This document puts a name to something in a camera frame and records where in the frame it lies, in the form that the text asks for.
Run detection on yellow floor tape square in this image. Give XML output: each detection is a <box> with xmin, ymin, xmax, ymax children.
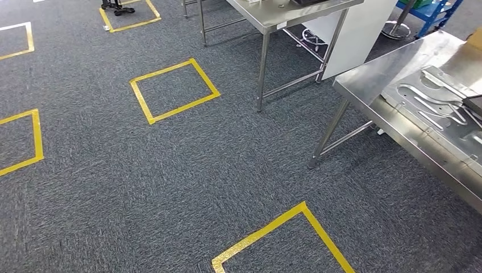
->
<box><xmin>130</xmin><ymin>57</ymin><xmax>221</xmax><ymax>126</ymax></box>
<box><xmin>211</xmin><ymin>201</ymin><xmax>356</xmax><ymax>273</ymax></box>

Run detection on green plastic bin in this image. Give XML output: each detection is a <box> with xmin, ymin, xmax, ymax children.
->
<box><xmin>398</xmin><ymin>0</ymin><xmax>434</xmax><ymax>10</ymax></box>

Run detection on chrome chair base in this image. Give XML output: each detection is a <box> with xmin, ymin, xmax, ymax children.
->
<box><xmin>301</xmin><ymin>28</ymin><xmax>329</xmax><ymax>52</ymax></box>

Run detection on white board panel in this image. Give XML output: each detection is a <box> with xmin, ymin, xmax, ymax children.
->
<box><xmin>301</xmin><ymin>0</ymin><xmax>399</xmax><ymax>81</ymax></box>

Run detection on tan cardboard piece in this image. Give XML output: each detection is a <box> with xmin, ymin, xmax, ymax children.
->
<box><xmin>466</xmin><ymin>27</ymin><xmax>482</xmax><ymax>53</ymax></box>

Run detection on black chair base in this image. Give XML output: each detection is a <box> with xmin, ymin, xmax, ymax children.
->
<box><xmin>100</xmin><ymin>0</ymin><xmax>135</xmax><ymax>16</ymax></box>

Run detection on stainless steel table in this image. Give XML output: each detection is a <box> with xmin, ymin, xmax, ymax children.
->
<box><xmin>181</xmin><ymin>0</ymin><xmax>365</xmax><ymax>113</ymax></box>

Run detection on black-headed chrome stanchion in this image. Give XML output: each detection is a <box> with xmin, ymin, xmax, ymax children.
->
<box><xmin>381</xmin><ymin>0</ymin><xmax>419</xmax><ymax>41</ymax></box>

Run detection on stainless steel workbench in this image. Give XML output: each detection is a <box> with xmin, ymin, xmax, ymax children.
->
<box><xmin>308</xmin><ymin>30</ymin><xmax>482</xmax><ymax>216</ymax></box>

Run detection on blue metal rack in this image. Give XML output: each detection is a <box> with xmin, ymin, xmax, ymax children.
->
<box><xmin>395</xmin><ymin>0</ymin><xmax>464</xmax><ymax>39</ymax></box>

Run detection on stamped sheet metal panel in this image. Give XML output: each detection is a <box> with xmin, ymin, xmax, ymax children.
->
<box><xmin>380</xmin><ymin>64</ymin><xmax>482</xmax><ymax>178</ymax></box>

